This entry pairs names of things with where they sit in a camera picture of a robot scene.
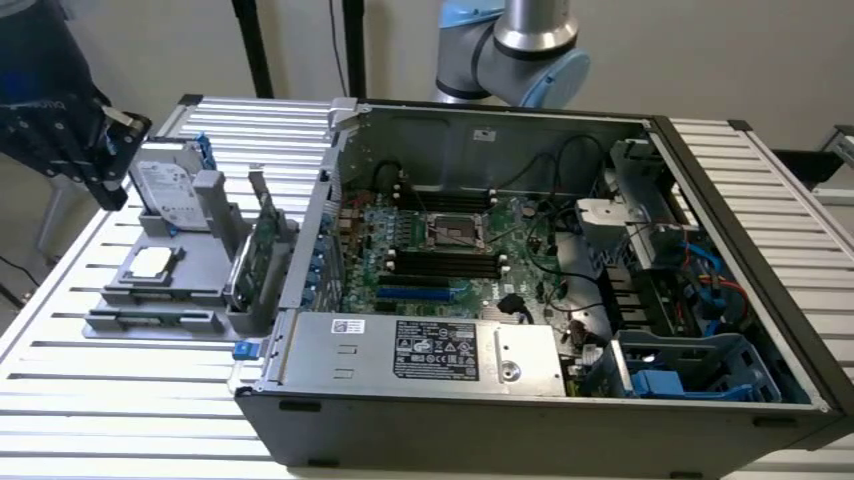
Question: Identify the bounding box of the long black wire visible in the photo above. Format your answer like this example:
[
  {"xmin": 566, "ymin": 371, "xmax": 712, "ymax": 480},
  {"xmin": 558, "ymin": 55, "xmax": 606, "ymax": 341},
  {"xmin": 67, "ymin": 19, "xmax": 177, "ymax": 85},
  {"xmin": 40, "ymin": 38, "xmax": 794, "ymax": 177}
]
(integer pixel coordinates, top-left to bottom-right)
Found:
[{"xmin": 511, "ymin": 133, "xmax": 614, "ymax": 197}]

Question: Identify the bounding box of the green RAM stick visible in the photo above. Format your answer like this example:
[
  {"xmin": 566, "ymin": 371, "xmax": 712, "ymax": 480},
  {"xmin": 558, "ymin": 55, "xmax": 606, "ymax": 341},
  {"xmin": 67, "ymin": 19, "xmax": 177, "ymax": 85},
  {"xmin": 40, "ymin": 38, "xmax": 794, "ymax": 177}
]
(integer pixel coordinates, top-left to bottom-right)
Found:
[
  {"xmin": 88, "ymin": 310, "xmax": 216, "ymax": 327},
  {"xmin": 125, "ymin": 286, "xmax": 221, "ymax": 302}
]

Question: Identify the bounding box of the silver CPU chip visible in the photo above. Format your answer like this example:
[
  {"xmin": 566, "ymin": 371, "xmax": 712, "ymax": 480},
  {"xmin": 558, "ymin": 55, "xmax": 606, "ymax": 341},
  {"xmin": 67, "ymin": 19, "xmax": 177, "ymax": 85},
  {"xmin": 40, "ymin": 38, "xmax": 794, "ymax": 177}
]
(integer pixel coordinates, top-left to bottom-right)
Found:
[{"xmin": 127, "ymin": 247, "xmax": 184, "ymax": 279}]

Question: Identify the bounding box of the silver hard disk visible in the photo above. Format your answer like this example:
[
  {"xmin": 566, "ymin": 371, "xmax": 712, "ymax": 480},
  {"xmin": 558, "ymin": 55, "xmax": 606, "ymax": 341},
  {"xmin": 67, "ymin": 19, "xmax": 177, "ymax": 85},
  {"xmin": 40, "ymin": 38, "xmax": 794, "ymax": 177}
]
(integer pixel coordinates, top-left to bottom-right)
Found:
[{"xmin": 127, "ymin": 142, "xmax": 208, "ymax": 234}]

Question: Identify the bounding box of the thin black hanging cable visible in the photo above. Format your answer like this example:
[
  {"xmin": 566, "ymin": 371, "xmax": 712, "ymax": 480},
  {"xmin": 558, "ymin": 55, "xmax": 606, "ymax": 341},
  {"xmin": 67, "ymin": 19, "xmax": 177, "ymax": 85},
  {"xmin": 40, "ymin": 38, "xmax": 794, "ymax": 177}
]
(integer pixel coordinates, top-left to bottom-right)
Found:
[{"xmin": 327, "ymin": 0, "xmax": 352, "ymax": 99}]

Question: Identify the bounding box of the black power wire plug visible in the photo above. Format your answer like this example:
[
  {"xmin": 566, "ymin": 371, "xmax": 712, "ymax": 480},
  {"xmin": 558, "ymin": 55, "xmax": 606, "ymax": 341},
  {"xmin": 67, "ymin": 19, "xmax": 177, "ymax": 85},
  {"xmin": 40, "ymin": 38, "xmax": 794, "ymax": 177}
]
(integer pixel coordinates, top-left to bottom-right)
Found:
[{"xmin": 498, "ymin": 293, "xmax": 534, "ymax": 325}]

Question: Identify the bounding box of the black RAM slot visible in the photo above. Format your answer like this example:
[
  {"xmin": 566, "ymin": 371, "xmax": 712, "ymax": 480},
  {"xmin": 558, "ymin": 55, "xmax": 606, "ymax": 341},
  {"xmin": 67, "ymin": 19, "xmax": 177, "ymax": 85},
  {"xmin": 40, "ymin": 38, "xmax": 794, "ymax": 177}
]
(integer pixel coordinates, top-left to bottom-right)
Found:
[
  {"xmin": 390, "ymin": 263, "xmax": 508, "ymax": 273},
  {"xmin": 391, "ymin": 249, "xmax": 507, "ymax": 259},
  {"xmin": 396, "ymin": 192, "xmax": 496, "ymax": 201},
  {"xmin": 396, "ymin": 186, "xmax": 496, "ymax": 196},
  {"xmin": 390, "ymin": 270, "xmax": 508, "ymax": 281},
  {"xmin": 396, "ymin": 197, "xmax": 498, "ymax": 206},
  {"xmin": 391, "ymin": 256, "xmax": 507, "ymax": 266}
]

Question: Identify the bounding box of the silver power supply unit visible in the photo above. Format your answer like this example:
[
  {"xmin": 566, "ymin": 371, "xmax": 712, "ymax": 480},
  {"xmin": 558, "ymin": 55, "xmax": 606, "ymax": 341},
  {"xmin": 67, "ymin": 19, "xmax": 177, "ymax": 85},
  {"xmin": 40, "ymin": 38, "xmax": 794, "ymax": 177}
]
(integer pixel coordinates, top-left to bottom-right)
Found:
[{"xmin": 279, "ymin": 313, "xmax": 568, "ymax": 399}]

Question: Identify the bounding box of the aluminium profile bar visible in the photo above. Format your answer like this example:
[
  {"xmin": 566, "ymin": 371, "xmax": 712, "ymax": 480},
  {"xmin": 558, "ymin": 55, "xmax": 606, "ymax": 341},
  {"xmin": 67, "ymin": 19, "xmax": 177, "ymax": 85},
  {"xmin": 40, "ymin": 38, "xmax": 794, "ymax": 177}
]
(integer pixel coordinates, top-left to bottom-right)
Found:
[{"xmin": 808, "ymin": 124, "xmax": 854, "ymax": 206}]

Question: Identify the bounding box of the black expansion slot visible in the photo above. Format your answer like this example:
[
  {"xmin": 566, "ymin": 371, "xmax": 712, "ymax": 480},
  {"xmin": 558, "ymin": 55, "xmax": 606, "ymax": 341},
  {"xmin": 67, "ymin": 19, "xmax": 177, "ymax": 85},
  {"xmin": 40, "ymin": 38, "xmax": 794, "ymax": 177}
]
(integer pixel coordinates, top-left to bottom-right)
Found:
[{"xmin": 372, "ymin": 299, "xmax": 430, "ymax": 314}]

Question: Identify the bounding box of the green graphics card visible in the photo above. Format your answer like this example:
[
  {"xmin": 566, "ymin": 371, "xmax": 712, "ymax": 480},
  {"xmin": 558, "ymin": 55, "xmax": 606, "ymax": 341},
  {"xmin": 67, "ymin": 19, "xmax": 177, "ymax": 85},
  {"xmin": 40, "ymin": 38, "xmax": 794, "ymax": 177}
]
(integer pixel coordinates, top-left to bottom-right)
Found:
[{"xmin": 225, "ymin": 172, "xmax": 296, "ymax": 314}]

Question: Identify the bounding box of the black box beside table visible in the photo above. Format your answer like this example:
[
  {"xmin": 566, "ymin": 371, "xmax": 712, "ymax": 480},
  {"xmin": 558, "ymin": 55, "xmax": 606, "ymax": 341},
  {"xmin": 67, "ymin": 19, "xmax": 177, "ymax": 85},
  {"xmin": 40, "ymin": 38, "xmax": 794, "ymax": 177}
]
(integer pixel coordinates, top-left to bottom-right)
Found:
[{"xmin": 771, "ymin": 148, "xmax": 850, "ymax": 192}]

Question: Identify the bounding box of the blue data wire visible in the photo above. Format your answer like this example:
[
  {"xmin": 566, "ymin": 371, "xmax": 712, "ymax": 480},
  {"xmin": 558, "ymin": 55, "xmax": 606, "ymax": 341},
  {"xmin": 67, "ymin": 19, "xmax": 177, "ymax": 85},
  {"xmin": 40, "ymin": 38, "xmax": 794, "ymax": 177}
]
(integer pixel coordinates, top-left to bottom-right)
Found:
[{"xmin": 671, "ymin": 238, "xmax": 727, "ymax": 337}]

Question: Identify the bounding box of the thick black stand pole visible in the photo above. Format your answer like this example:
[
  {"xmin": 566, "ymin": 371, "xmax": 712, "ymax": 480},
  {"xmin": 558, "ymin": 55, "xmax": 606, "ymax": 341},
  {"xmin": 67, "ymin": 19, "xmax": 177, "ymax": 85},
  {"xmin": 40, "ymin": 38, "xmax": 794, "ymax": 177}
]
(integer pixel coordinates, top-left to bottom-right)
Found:
[{"xmin": 231, "ymin": 0, "xmax": 277, "ymax": 99}]

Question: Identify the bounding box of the grey parts rack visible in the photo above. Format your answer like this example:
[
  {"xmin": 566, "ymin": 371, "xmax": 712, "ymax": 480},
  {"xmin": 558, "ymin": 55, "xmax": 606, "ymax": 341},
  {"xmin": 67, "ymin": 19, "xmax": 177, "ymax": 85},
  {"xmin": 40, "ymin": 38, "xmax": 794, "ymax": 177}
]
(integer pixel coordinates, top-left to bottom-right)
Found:
[{"xmin": 80, "ymin": 167, "xmax": 299, "ymax": 342}]

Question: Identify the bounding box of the blue disk bracket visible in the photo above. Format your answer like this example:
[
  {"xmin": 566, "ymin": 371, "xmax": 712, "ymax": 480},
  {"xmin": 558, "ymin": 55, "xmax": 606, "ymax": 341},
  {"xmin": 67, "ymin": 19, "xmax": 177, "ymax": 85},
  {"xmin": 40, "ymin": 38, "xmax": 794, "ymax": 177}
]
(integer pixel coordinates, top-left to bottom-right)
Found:
[{"xmin": 189, "ymin": 130, "xmax": 216, "ymax": 174}]

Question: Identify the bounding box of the metal CPU socket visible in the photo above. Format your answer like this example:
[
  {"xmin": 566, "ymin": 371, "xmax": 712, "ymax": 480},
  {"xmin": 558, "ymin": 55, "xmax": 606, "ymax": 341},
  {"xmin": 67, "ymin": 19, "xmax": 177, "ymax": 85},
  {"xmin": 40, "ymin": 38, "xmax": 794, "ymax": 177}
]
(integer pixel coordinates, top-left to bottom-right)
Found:
[{"xmin": 414, "ymin": 211, "xmax": 492, "ymax": 251}]

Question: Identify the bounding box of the metal drive cage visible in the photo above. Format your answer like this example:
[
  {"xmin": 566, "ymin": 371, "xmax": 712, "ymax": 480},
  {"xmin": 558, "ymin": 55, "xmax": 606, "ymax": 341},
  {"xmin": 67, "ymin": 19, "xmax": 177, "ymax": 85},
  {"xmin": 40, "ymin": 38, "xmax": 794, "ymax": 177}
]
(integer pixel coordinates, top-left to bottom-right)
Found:
[{"xmin": 603, "ymin": 138, "xmax": 703, "ymax": 272}]

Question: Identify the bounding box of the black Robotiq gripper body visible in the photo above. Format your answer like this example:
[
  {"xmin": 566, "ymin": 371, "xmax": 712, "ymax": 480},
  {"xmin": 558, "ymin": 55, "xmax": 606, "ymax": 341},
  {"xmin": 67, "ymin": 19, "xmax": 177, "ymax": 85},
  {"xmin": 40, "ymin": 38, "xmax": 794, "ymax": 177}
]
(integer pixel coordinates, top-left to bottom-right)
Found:
[{"xmin": 0, "ymin": 0, "xmax": 112, "ymax": 151}]

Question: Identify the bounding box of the open black PC case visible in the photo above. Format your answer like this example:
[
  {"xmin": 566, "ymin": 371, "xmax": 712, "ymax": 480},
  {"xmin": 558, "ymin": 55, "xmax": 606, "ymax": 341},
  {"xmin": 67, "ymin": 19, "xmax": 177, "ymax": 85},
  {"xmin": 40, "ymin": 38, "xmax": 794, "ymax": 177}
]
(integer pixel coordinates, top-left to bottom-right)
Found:
[{"xmin": 229, "ymin": 97, "xmax": 854, "ymax": 469}]

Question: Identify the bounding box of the blue-grey plastic disk bay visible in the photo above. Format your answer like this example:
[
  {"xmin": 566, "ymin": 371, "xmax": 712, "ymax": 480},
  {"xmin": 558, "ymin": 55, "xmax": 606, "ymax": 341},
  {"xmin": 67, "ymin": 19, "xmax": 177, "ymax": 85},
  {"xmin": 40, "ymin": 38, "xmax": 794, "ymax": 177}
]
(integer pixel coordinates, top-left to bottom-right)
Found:
[{"xmin": 590, "ymin": 328, "xmax": 786, "ymax": 401}]

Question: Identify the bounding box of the green motherboard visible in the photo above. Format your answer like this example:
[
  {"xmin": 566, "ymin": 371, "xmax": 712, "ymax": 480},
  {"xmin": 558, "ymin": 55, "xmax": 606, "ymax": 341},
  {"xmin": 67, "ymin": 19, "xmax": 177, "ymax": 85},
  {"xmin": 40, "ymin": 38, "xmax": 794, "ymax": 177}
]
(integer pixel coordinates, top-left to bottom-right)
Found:
[{"xmin": 329, "ymin": 192, "xmax": 615, "ymax": 396}]

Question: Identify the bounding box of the short black looped wire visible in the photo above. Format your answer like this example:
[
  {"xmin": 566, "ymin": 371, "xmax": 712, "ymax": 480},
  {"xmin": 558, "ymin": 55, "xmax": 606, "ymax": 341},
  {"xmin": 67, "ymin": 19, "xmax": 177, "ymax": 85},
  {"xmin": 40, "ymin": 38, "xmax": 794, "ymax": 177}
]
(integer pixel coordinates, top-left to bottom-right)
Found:
[{"xmin": 371, "ymin": 158, "xmax": 406, "ymax": 195}]

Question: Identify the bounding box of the red data wire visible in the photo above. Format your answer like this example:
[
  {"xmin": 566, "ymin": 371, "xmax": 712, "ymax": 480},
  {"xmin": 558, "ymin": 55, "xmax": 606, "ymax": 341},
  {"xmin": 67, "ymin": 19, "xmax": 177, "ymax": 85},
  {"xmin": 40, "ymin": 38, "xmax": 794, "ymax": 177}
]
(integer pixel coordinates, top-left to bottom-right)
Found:
[{"xmin": 715, "ymin": 278, "xmax": 750, "ymax": 322}]

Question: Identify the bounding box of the silver case hinge latch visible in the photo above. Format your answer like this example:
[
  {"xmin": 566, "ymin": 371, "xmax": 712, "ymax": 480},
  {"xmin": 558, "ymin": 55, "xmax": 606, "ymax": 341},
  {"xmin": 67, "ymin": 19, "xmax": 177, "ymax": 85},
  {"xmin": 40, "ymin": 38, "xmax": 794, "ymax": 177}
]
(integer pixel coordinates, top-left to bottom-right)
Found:
[{"xmin": 328, "ymin": 97, "xmax": 360, "ymax": 134}]

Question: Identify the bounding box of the blue expansion slot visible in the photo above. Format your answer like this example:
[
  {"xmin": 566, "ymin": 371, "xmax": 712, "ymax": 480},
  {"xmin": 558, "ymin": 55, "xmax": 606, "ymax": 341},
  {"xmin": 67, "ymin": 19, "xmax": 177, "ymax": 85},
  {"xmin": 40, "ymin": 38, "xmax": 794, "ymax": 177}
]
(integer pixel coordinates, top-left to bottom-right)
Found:
[{"xmin": 377, "ymin": 285, "xmax": 451, "ymax": 300}]

